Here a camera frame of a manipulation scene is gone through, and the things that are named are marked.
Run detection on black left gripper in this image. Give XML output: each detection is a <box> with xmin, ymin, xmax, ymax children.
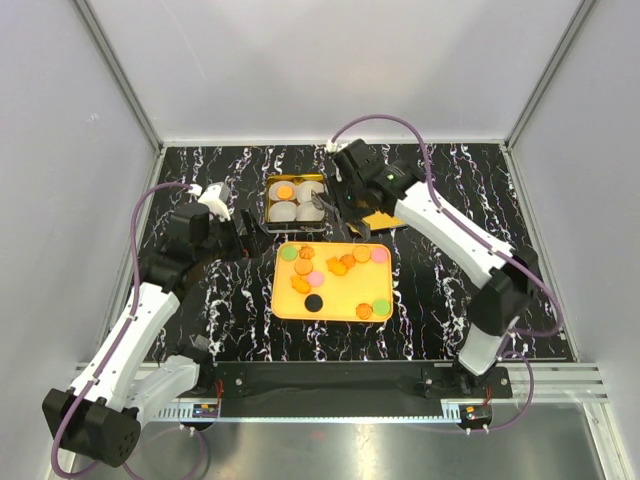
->
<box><xmin>196</xmin><ymin>207</ymin><xmax>273</xmax><ymax>265</ymax></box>

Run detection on metal tongs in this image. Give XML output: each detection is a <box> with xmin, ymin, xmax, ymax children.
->
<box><xmin>311</xmin><ymin>191</ymin><xmax>343</xmax><ymax>221</ymax></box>

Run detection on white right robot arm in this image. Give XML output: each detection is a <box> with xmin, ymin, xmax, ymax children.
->
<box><xmin>326</xmin><ymin>139</ymin><xmax>538</xmax><ymax>397</ymax></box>

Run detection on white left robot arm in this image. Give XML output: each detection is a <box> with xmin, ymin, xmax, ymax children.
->
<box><xmin>42</xmin><ymin>202</ymin><xmax>274</xmax><ymax>478</ymax></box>

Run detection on white paper cup liner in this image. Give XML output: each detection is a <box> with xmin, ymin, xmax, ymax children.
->
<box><xmin>268</xmin><ymin>181</ymin><xmax>296</xmax><ymax>202</ymax></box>
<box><xmin>296</xmin><ymin>180</ymin><xmax>325</xmax><ymax>204</ymax></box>
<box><xmin>295</xmin><ymin>201</ymin><xmax>325</xmax><ymax>222</ymax></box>
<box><xmin>268</xmin><ymin>201</ymin><xmax>298</xmax><ymax>223</ymax></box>

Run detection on green sandwich cookie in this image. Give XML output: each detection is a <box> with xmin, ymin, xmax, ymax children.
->
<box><xmin>279</xmin><ymin>246</ymin><xmax>298</xmax><ymax>262</ymax></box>
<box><xmin>372</xmin><ymin>298</ymin><xmax>392</xmax><ymax>317</ymax></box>

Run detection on gold tin lid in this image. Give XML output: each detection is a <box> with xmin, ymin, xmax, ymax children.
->
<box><xmin>346</xmin><ymin>212</ymin><xmax>406</xmax><ymax>238</ymax></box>

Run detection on dark cookie tin box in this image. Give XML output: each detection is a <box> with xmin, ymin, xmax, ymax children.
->
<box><xmin>264</xmin><ymin>172</ymin><xmax>326</xmax><ymax>234</ymax></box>

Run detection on orange swirl cookie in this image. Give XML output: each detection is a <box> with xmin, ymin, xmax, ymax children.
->
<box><xmin>356</xmin><ymin>303</ymin><xmax>373</xmax><ymax>320</ymax></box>
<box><xmin>298</xmin><ymin>245</ymin><xmax>315</xmax><ymax>260</ymax></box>

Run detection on orange round waffle cookie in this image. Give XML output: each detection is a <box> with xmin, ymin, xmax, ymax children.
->
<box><xmin>352</xmin><ymin>245</ymin><xmax>371</xmax><ymax>263</ymax></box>

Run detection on yellow plastic tray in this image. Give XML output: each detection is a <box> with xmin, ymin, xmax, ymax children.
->
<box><xmin>271</xmin><ymin>241</ymin><xmax>393</xmax><ymax>323</ymax></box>

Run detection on pink sandwich cookie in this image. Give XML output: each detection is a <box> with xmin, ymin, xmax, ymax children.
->
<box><xmin>371</xmin><ymin>247</ymin><xmax>389</xmax><ymax>264</ymax></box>
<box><xmin>307</xmin><ymin>271</ymin><xmax>325</xmax><ymax>288</ymax></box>

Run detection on orange cat cookie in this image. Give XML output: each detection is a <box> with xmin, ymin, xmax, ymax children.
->
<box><xmin>326</xmin><ymin>257</ymin><xmax>348</xmax><ymax>276</ymax></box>

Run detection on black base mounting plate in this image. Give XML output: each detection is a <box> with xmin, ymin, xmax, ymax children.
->
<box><xmin>210</xmin><ymin>360</ymin><xmax>513</xmax><ymax>420</ymax></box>

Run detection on left control board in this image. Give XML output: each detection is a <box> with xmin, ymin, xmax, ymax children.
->
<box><xmin>192</xmin><ymin>402</ymin><xmax>220</xmax><ymax>419</ymax></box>

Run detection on control board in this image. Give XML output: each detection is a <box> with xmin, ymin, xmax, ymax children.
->
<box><xmin>192</xmin><ymin>402</ymin><xmax>220</xmax><ymax>419</ymax></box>
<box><xmin>461</xmin><ymin>404</ymin><xmax>493</xmax><ymax>424</ymax></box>

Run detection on right control board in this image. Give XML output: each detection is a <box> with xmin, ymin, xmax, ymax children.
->
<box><xmin>461</xmin><ymin>404</ymin><xmax>493</xmax><ymax>424</ymax></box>

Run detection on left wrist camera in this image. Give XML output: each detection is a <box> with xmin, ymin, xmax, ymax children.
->
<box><xmin>197</xmin><ymin>182</ymin><xmax>231</xmax><ymax>221</ymax></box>

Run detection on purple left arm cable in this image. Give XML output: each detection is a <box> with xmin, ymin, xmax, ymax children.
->
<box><xmin>45</xmin><ymin>179</ymin><xmax>211</xmax><ymax>480</ymax></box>

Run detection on aluminium frame rail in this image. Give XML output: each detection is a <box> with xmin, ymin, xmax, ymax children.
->
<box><xmin>74</xmin><ymin>362</ymin><xmax>611</xmax><ymax>404</ymax></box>

